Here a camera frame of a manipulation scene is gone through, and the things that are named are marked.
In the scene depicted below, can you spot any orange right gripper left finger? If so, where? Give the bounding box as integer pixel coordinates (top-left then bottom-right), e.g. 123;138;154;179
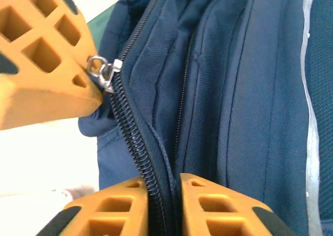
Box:
36;176;151;236

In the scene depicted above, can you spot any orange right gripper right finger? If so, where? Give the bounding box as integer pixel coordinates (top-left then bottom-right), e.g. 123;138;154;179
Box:
179;172;297;236

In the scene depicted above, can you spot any dark green notebook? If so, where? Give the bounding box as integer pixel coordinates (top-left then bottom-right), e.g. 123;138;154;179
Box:
87;2;117;54

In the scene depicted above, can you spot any navy blue student backpack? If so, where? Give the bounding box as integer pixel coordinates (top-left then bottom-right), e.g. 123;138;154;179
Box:
78;0;333;236

